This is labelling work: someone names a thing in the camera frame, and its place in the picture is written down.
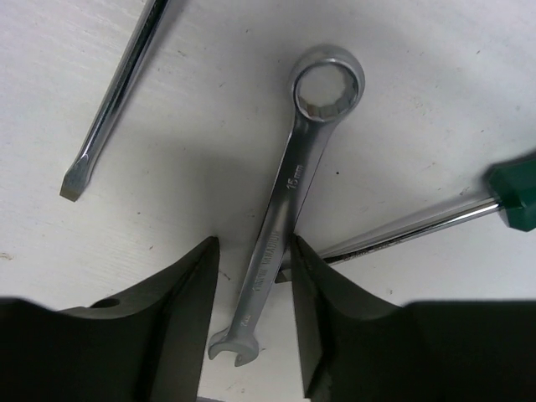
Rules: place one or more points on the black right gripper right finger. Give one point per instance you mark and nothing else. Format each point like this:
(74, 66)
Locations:
(355, 346)

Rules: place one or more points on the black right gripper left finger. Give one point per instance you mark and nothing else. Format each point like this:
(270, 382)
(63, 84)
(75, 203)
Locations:
(145, 343)

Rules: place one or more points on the green handled long screwdriver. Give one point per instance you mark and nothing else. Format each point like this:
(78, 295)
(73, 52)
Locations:
(77, 176)

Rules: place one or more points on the small combination wrench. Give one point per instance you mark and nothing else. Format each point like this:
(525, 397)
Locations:
(326, 84)

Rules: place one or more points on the green handled short screwdriver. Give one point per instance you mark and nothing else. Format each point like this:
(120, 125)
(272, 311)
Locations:
(511, 187)

